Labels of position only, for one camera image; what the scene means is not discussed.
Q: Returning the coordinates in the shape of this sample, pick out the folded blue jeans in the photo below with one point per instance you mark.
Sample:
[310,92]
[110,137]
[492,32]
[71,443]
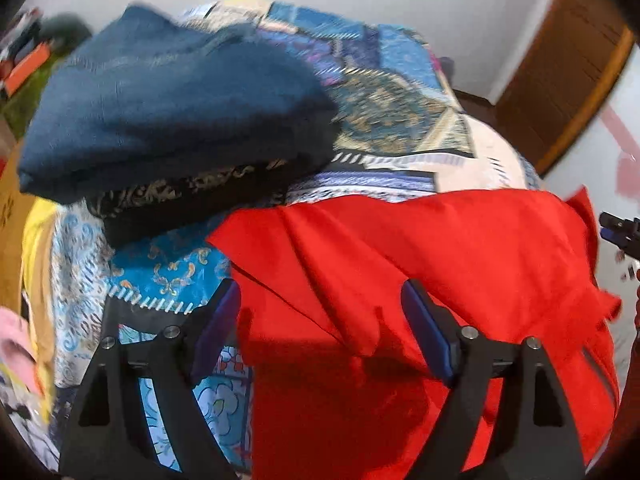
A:
[165,105]

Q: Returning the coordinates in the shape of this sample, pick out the blue patchwork bedspread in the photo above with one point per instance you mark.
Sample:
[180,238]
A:
[390,100]

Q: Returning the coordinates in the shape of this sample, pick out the brown wooden door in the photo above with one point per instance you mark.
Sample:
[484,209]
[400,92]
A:
[565,70]

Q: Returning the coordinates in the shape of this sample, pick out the orange box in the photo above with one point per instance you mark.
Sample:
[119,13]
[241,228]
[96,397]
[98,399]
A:
[30,67]

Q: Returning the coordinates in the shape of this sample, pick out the wooden folding table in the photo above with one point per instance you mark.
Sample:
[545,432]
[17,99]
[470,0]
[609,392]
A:
[12,240]

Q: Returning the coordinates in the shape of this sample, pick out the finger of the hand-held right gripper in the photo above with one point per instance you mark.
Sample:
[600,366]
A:
[620,221]
[612,236]

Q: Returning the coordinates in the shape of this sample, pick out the black patterned garment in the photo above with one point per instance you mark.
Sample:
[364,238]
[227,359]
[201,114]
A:
[200,200]

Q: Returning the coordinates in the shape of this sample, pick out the red zip jacket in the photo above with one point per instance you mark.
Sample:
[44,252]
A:
[400,260]

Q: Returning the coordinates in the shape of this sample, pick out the yellow cloth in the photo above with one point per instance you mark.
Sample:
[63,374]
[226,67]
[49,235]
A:
[37,240]

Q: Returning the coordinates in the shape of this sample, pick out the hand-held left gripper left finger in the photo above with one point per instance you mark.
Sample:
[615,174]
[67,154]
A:
[220,330]

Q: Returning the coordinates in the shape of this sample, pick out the green patterned cloth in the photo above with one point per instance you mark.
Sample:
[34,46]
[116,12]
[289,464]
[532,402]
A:
[27,105]

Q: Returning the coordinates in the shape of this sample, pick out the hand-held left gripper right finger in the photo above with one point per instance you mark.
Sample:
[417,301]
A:
[430,332]

